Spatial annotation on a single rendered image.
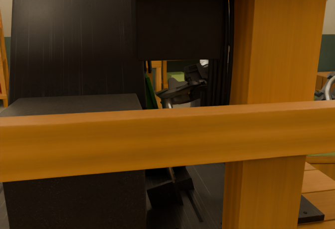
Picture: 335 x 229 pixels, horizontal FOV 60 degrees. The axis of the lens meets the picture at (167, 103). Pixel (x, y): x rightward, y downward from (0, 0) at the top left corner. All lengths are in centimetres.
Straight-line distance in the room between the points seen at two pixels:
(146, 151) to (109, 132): 7
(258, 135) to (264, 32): 18
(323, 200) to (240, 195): 50
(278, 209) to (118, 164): 37
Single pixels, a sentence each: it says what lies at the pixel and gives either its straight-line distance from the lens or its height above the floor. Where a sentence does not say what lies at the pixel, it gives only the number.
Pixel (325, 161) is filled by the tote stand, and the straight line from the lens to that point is 168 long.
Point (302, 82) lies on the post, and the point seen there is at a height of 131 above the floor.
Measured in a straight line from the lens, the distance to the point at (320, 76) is 691.
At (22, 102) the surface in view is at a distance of 77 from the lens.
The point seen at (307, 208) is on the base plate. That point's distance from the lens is 99.
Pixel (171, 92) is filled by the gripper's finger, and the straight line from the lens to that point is 84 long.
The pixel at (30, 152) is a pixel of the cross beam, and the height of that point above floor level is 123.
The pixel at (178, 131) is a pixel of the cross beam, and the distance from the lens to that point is 47.
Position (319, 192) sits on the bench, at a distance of 113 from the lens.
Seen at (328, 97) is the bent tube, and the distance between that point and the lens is 192.
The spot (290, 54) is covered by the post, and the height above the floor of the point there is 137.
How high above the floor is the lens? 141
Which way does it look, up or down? 15 degrees down
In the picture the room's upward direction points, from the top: straight up
